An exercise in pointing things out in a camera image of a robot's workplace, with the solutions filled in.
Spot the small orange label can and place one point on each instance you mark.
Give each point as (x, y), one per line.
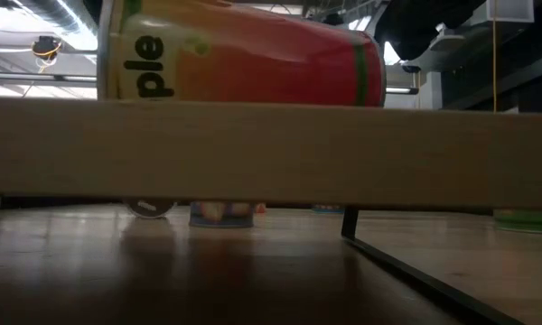
(260, 208)

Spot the red orange apple can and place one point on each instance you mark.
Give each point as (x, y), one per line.
(253, 58)

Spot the tomatoes can yellow blue label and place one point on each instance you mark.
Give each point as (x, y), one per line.
(149, 208)

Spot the green yellow label can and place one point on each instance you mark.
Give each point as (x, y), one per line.
(528, 222)

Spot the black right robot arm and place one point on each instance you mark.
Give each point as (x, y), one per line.
(433, 22)

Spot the light wooden shelf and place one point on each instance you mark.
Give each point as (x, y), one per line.
(271, 153)

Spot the long ceiling light strip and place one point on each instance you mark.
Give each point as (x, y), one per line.
(402, 90)

